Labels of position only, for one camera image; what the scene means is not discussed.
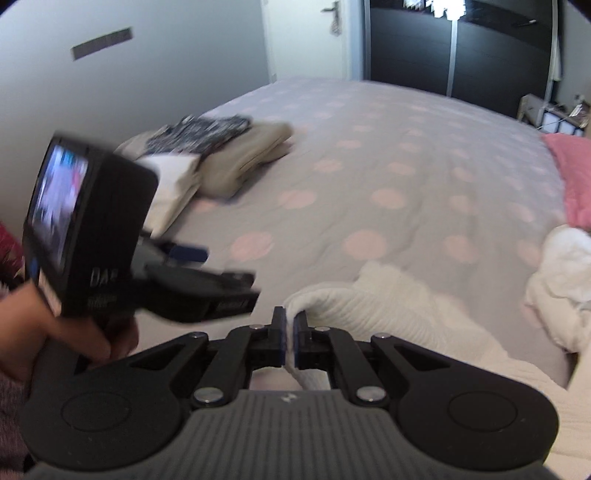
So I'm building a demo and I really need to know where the white knitted garment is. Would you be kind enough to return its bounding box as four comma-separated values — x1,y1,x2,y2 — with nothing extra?
283,262,590,479

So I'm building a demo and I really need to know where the person's left hand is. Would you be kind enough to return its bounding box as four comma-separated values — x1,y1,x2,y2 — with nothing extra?
1,282,139,382

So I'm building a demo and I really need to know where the white folded cloth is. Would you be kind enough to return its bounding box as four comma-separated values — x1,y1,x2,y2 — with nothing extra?
116,130,201,238

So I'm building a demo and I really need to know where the beige folded fleece garment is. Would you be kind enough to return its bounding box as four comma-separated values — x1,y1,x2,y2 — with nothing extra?
199,122,294,199

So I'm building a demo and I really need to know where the dark floral folded garment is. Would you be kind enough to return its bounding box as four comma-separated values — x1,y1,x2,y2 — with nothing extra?
144,115,252,157

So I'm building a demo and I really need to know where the grey pink-dotted bed cover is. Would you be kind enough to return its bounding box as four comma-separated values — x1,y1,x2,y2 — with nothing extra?
162,78,572,385

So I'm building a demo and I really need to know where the crumpled white garment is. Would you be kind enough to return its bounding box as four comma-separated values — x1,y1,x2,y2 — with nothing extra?
525,225,590,353

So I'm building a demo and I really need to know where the white door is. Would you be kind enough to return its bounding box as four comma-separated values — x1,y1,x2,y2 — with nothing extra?
260,0,367,81

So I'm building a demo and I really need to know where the pink pillow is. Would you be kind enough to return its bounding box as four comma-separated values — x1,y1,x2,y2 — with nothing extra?
543,133,591,231

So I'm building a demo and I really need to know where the bedside shelf with items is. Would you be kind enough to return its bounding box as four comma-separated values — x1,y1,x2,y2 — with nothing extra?
517,94,590,137

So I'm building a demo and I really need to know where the black wardrobe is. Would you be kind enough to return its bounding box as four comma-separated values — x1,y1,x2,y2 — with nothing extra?
365,1,562,117

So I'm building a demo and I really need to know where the grey wall switch panel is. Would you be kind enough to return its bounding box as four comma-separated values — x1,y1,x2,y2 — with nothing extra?
71,27,133,61

